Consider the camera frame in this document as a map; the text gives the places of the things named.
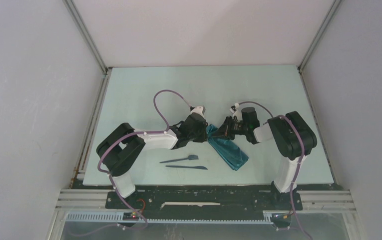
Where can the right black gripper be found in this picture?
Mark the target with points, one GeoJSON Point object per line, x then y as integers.
{"type": "Point", "coordinates": [225, 129]}

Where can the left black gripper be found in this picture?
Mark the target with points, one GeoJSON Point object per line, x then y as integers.
{"type": "Point", "coordinates": [203, 136]}

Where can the teal cloth napkin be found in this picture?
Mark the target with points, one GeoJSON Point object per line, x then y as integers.
{"type": "Point", "coordinates": [232, 155]}

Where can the dark plastic knife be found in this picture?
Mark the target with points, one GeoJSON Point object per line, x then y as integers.
{"type": "Point", "coordinates": [199, 167]}

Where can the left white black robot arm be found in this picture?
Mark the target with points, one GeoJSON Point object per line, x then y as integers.
{"type": "Point", "coordinates": [119, 151]}

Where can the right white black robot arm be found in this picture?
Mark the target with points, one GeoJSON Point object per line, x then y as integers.
{"type": "Point", "coordinates": [293, 137]}

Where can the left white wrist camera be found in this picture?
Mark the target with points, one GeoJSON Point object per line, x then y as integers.
{"type": "Point", "coordinates": [198, 110]}

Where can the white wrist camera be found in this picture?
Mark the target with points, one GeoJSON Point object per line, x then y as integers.
{"type": "Point", "coordinates": [198, 110]}
{"type": "Point", "coordinates": [236, 112]}

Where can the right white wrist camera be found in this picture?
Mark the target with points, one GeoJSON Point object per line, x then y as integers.
{"type": "Point", "coordinates": [236, 112]}

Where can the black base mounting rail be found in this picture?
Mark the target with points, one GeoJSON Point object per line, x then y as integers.
{"type": "Point", "coordinates": [248, 202]}

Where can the white slotted cable duct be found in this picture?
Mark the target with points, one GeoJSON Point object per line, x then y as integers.
{"type": "Point", "coordinates": [126, 217]}

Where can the aluminium frame extrusion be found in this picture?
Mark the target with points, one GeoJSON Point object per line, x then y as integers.
{"type": "Point", "coordinates": [75, 200]}

